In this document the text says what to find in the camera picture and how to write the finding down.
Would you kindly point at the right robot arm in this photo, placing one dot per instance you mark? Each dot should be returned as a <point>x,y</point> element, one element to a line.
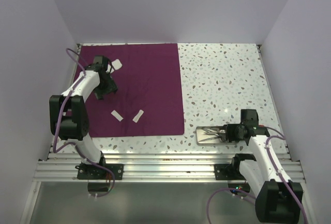
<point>278,199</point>

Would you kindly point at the steel forceps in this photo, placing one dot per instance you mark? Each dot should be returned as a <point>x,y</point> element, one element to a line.
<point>220,130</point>

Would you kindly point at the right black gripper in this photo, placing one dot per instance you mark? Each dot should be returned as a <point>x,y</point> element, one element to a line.
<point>229,135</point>

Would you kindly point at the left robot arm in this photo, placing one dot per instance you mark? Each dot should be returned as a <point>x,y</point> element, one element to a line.
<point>69,120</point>

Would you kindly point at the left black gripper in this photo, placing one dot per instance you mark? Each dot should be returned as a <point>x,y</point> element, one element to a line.
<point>111,87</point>

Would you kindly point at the metal tray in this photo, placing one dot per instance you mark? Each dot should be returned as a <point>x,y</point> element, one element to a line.
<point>199,135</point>

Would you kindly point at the steel scissors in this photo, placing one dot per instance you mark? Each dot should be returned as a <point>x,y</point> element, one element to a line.
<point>210,139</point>
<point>212,133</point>

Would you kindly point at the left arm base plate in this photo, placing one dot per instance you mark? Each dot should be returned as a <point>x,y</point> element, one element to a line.
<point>90,172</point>

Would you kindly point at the purple cloth mat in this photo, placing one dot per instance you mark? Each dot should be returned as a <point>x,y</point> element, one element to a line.
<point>149,80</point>

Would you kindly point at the white strip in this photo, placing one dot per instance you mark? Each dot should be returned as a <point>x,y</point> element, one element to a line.
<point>138,116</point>
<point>117,115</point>

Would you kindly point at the aluminium rail frame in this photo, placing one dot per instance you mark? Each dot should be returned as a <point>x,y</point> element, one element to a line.
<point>148,168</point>

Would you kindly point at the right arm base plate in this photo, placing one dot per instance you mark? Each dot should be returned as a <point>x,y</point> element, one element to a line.
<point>226,172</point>

